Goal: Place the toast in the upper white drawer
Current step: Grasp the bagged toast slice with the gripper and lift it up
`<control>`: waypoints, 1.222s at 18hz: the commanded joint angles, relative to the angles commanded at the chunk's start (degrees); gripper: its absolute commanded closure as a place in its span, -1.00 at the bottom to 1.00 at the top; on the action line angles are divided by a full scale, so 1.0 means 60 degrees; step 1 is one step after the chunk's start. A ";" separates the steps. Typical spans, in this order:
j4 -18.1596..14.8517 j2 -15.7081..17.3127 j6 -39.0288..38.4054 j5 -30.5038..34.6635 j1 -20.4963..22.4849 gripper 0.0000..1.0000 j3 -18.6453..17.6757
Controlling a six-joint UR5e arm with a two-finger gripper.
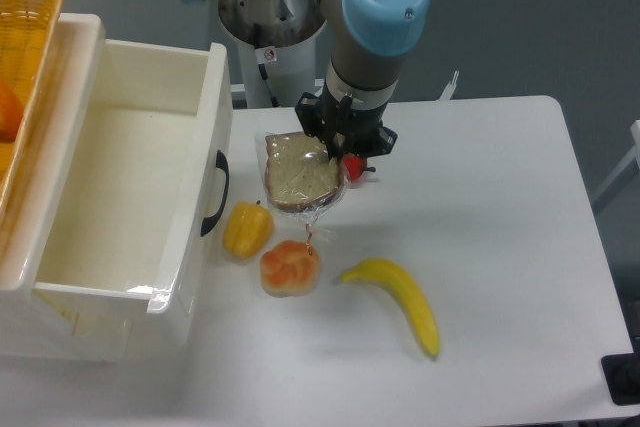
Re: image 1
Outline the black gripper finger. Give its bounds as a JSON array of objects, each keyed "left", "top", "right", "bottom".
[{"left": 324, "top": 131, "right": 345, "bottom": 162}]

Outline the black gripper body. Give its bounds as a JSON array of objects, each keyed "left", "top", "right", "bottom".
[{"left": 294, "top": 77, "right": 398, "bottom": 157}]

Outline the toast slice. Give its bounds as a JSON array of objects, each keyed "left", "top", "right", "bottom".
[{"left": 254, "top": 131, "right": 350, "bottom": 243}]

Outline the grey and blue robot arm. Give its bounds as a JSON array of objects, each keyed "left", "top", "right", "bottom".
[{"left": 182, "top": 0, "right": 430, "bottom": 158}]

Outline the white open upper drawer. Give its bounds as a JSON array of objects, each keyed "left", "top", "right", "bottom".
[{"left": 36, "top": 40, "right": 233, "bottom": 359}]

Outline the white drawer cabinet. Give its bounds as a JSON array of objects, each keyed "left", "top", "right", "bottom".
[{"left": 1, "top": 13, "right": 122, "bottom": 361}]

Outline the red bell pepper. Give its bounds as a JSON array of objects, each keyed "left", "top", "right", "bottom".
[{"left": 342, "top": 155, "right": 376, "bottom": 182}]

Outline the yellow bell pepper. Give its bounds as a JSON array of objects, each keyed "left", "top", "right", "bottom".
[{"left": 223, "top": 202, "right": 274, "bottom": 260}]

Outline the orange glazed bread roll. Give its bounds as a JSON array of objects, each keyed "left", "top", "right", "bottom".
[{"left": 260, "top": 240, "right": 321, "bottom": 297}]

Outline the yellow banana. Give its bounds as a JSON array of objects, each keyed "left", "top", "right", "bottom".
[{"left": 339, "top": 258, "right": 440, "bottom": 358}]

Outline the orange fruit in basket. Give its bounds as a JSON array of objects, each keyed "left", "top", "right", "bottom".
[{"left": 0, "top": 81, "right": 23, "bottom": 143}]

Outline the yellow woven basket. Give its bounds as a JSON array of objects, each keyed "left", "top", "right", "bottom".
[{"left": 1, "top": 0, "right": 64, "bottom": 212}]

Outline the black device at table edge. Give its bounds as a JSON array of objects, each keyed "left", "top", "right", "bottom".
[{"left": 601, "top": 353, "right": 639, "bottom": 406}]

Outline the black drawer handle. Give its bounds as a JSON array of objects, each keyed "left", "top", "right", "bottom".
[{"left": 200, "top": 150, "right": 230, "bottom": 237}]

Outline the white chair frame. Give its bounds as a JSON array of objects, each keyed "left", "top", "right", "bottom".
[{"left": 591, "top": 120, "right": 639, "bottom": 216}]

